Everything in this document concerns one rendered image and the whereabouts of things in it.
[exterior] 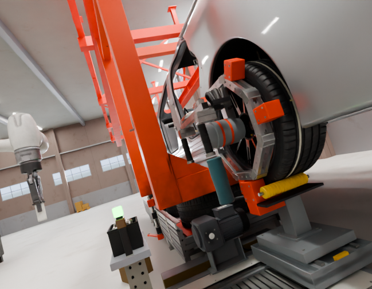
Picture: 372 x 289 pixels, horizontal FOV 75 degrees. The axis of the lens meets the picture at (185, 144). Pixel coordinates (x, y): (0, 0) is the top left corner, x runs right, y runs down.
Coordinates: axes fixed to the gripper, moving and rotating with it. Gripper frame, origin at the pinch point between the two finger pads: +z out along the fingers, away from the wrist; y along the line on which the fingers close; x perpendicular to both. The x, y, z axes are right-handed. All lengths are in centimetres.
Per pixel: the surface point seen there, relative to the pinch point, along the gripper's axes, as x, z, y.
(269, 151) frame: 94, 3, 27
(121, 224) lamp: 28.1, 14.4, 4.0
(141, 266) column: 33, 39, -16
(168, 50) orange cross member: 177, -195, -223
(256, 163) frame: 91, 6, 20
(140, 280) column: 32, 45, -16
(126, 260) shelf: 26.8, 29.2, 3.4
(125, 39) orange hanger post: 64, -99, -41
